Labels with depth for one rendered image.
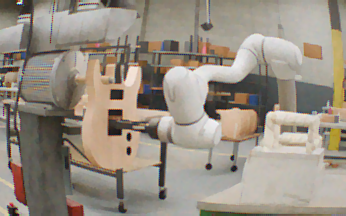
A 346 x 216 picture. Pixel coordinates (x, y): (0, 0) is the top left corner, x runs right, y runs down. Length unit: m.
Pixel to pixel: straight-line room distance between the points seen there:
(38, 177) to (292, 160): 1.24
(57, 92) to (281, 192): 1.03
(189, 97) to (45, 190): 0.87
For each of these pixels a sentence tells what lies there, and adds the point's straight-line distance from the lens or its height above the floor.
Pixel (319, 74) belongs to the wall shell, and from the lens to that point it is 12.75.
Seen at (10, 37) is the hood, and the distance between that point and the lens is 2.30.
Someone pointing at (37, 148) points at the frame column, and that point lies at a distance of 2.10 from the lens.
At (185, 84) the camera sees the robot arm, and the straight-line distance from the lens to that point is 1.64.
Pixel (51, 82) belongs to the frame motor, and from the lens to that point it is 1.95.
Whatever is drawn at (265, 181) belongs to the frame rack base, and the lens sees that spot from 1.40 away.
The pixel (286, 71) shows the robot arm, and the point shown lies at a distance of 2.06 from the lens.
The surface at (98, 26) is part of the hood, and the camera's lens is 1.75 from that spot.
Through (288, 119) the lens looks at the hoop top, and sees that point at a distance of 1.37.
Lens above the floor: 1.30
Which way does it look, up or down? 4 degrees down
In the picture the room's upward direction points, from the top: 4 degrees clockwise
